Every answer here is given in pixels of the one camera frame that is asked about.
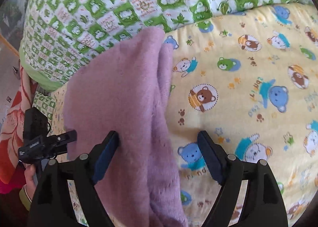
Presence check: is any purple knit sweater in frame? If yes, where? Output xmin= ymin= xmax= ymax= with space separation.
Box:
xmin=63 ymin=26 xmax=187 ymax=226

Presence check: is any left hand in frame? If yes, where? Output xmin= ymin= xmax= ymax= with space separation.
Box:
xmin=24 ymin=165 xmax=36 ymax=200

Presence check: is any red white floral blanket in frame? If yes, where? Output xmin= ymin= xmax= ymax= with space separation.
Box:
xmin=0 ymin=66 xmax=37 ymax=184

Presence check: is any red cloth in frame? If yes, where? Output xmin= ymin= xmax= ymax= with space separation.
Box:
xmin=0 ymin=163 xmax=26 ymax=194

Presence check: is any green checkered pillow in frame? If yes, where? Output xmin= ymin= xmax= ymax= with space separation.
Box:
xmin=32 ymin=91 xmax=57 ymax=123

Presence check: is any yellow cartoon bear bedsheet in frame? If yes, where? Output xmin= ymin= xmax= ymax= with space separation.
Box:
xmin=51 ymin=3 xmax=317 ymax=226

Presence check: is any green checkered quilt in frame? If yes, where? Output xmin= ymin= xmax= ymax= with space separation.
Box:
xmin=19 ymin=0 xmax=311 ymax=91

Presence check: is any floral headboard picture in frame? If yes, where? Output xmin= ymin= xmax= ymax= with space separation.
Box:
xmin=0 ymin=0 xmax=45 ymax=56

